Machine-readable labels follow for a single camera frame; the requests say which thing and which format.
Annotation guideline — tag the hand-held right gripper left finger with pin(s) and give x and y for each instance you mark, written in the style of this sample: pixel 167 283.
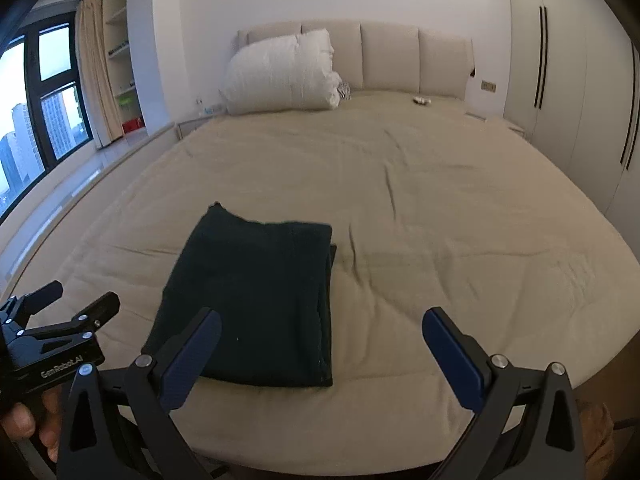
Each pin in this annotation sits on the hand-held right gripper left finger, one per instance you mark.
pixel 192 355

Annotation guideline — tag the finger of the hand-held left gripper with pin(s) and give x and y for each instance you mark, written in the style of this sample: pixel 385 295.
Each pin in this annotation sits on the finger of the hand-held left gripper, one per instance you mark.
pixel 90 312
pixel 40 300

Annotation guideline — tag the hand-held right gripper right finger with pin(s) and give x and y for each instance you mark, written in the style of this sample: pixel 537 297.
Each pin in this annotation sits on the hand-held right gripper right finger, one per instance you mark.
pixel 450 355

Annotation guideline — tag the dark green garment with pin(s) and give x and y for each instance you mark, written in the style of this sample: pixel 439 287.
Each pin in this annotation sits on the dark green garment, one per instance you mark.
pixel 260 300

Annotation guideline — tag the person's left hand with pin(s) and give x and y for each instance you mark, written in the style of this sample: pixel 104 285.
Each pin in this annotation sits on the person's left hand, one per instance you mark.
pixel 50 415

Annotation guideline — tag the bed with beige sheet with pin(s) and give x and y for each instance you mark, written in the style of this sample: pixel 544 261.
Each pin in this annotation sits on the bed with beige sheet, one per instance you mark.
pixel 425 200

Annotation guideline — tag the black framed window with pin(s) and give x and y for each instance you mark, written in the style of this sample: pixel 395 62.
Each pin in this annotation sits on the black framed window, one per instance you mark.
pixel 55 110

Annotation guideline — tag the red box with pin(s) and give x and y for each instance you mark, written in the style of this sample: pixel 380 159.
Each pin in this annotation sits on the red box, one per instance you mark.
pixel 132 126

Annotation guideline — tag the beige curtain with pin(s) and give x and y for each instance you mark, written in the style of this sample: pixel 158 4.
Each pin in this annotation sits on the beige curtain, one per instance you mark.
pixel 97 75

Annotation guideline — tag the small object on bed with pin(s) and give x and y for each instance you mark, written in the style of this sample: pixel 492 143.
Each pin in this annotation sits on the small object on bed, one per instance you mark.
pixel 421 100

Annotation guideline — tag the striped cloth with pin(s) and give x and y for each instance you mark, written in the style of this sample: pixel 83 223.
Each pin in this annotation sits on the striped cloth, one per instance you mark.
pixel 345 91

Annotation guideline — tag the white folded duvet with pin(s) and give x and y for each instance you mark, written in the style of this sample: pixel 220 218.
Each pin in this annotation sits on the white folded duvet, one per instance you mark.
pixel 280 72

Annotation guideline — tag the beige padded headboard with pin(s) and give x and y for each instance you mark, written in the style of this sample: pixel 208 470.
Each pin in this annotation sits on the beige padded headboard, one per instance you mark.
pixel 390 55

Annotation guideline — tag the white wardrobe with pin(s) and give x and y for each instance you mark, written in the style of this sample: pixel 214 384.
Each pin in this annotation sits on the white wardrobe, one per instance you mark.
pixel 575 60

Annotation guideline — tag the wall socket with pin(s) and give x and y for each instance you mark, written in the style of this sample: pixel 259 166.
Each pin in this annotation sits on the wall socket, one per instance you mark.
pixel 488 86

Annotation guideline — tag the built-in wall shelf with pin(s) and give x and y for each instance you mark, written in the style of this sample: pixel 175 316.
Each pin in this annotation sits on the built-in wall shelf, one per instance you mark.
pixel 120 35

